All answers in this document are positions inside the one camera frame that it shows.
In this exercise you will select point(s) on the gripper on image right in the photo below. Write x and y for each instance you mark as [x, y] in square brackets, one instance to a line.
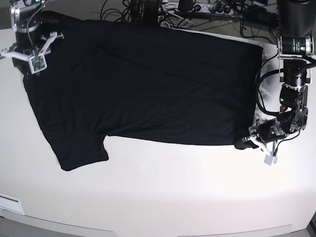
[264, 136]

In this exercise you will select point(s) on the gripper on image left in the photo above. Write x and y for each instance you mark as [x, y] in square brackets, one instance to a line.
[20, 60]

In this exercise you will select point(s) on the black T-shirt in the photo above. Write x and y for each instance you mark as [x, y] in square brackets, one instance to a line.
[151, 83]

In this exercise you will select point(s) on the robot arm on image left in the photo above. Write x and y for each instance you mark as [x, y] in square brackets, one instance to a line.
[31, 47]

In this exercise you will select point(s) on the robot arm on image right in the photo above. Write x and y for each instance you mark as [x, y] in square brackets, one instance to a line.
[295, 49]

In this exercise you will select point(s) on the black electronics box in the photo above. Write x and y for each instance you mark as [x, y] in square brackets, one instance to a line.
[263, 18]

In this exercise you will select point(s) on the white label plate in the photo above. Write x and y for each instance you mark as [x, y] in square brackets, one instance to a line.
[10, 203]

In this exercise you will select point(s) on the white power strip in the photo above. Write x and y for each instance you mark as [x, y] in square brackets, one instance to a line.
[217, 7]

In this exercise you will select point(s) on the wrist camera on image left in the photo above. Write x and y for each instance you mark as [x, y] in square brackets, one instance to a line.
[37, 64]

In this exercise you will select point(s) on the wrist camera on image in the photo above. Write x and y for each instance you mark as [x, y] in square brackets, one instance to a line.
[270, 159]
[37, 64]

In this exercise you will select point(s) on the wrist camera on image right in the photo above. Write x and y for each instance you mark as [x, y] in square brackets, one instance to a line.
[270, 159]

